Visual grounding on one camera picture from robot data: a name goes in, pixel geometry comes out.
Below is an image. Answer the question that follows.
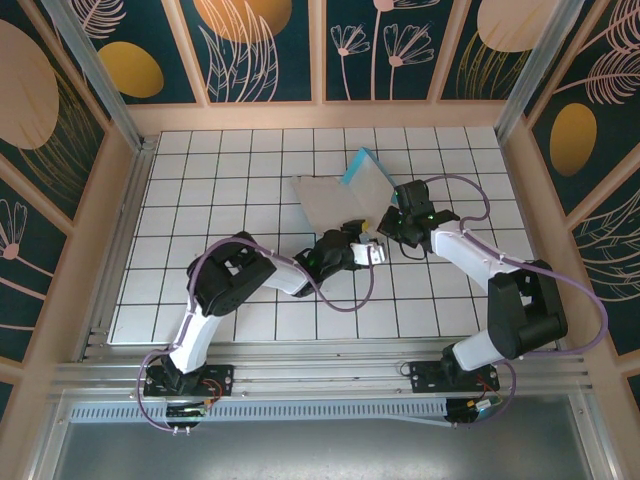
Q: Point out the white and teal paper box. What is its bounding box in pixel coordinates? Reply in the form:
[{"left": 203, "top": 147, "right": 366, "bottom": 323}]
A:
[{"left": 290, "top": 146, "right": 401, "bottom": 236}]

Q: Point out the small electronics board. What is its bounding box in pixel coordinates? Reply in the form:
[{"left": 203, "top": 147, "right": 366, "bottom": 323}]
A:
[
  {"left": 164, "top": 403, "right": 210, "bottom": 420},
  {"left": 446, "top": 397, "right": 505, "bottom": 427}
]

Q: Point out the grey metal sheet panel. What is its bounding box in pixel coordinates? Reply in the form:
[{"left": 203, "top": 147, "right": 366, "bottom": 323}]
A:
[{"left": 29, "top": 394, "right": 621, "bottom": 480}]

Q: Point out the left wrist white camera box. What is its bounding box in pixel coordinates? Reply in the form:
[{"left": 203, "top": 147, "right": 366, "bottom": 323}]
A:
[{"left": 348, "top": 238, "right": 388, "bottom": 267}]

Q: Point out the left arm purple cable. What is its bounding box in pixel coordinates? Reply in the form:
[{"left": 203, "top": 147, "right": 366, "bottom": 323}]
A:
[{"left": 137, "top": 237, "right": 377, "bottom": 432}]

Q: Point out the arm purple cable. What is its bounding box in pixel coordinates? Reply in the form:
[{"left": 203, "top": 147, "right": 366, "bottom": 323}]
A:
[
  {"left": 402, "top": 174, "right": 610, "bottom": 430},
  {"left": 137, "top": 237, "right": 377, "bottom": 432}
]

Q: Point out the aluminium mounting rail frame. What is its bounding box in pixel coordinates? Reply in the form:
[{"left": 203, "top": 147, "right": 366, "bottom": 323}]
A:
[{"left": 49, "top": 339, "right": 594, "bottom": 401}]

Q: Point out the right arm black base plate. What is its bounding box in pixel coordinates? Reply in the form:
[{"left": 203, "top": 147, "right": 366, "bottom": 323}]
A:
[{"left": 408, "top": 360, "right": 501, "bottom": 395}]

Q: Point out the grey slotted cable duct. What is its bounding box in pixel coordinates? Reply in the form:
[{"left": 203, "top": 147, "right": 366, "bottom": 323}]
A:
[{"left": 69, "top": 397, "right": 451, "bottom": 424}]

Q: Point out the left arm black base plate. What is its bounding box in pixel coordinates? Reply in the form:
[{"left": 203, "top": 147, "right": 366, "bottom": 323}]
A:
[{"left": 143, "top": 364, "right": 236, "bottom": 399}]

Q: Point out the aluminium corner post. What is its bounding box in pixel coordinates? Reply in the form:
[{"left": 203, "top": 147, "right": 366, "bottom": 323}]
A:
[
  {"left": 493, "top": 0, "right": 586, "bottom": 146},
  {"left": 39, "top": 0, "right": 149, "bottom": 154}
]

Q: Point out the aluminium side rail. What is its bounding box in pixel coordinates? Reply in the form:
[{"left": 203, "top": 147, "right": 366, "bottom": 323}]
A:
[{"left": 74, "top": 137, "right": 161, "bottom": 362}]

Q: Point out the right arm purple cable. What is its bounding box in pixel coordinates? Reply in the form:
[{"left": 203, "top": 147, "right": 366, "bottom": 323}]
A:
[{"left": 402, "top": 174, "right": 610, "bottom": 430}]

